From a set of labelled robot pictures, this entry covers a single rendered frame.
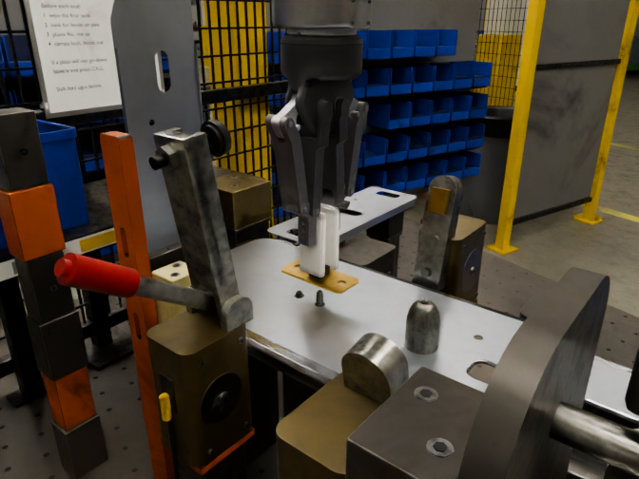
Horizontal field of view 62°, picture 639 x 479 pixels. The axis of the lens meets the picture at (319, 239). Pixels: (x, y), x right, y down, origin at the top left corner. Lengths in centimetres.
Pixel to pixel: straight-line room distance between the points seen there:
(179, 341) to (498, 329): 32
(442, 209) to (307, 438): 39
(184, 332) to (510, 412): 32
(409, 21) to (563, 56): 96
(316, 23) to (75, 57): 58
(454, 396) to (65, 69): 82
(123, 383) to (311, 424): 72
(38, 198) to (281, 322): 31
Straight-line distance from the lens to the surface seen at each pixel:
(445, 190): 64
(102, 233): 77
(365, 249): 78
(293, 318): 56
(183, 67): 74
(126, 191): 49
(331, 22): 47
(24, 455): 94
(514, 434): 19
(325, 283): 56
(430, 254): 66
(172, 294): 43
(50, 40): 96
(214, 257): 43
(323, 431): 33
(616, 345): 121
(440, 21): 305
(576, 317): 22
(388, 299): 60
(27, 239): 69
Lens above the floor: 129
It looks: 23 degrees down
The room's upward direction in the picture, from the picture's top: straight up
